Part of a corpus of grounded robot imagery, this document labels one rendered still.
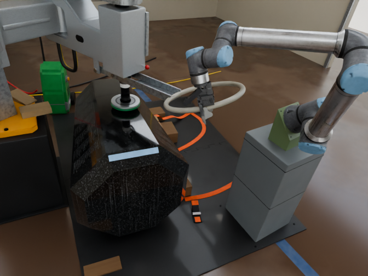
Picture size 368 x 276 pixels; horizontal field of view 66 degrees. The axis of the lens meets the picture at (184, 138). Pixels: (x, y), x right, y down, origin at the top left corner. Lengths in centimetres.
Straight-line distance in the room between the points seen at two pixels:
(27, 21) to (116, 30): 65
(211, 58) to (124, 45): 72
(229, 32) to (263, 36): 15
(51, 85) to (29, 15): 150
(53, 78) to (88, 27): 161
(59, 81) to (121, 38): 187
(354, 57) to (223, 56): 51
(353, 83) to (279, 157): 81
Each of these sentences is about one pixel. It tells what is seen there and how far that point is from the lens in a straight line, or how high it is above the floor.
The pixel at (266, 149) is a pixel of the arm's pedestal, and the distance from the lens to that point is 197.
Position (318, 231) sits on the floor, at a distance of 280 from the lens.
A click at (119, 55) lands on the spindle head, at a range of 191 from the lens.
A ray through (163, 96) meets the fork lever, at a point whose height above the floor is 111.
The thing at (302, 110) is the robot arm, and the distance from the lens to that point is 189.
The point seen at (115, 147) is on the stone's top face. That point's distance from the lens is 183.
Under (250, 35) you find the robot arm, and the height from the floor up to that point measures 162.
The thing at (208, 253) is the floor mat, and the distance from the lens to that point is 233.
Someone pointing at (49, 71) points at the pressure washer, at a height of 52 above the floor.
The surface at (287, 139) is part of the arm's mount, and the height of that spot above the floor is 93.
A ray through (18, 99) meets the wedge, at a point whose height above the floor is 81.
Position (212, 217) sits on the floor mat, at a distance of 253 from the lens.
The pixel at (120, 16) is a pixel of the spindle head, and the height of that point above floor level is 153.
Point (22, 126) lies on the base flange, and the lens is 224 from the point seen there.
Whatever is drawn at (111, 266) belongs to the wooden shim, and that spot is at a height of 3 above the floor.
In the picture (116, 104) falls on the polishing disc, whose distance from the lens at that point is 215.
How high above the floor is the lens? 199
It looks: 37 degrees down
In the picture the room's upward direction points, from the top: 7 degrees clockwise
